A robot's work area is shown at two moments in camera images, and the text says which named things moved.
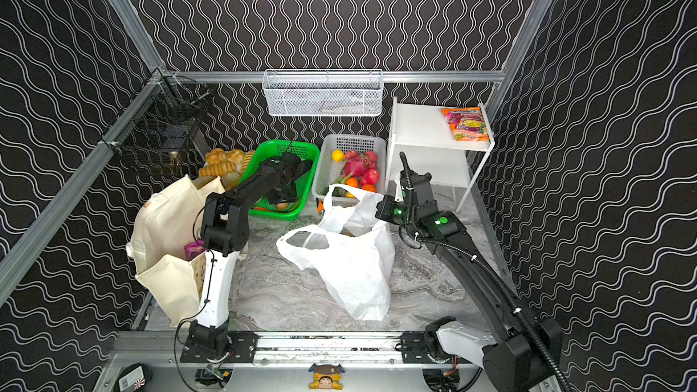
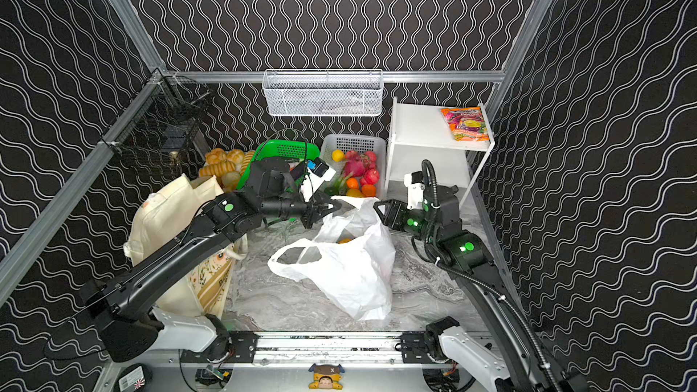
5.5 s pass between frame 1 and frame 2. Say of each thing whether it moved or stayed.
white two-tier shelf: stayed
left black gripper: moved
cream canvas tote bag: stayed
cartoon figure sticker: stayed
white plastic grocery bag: moved
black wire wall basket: stayed
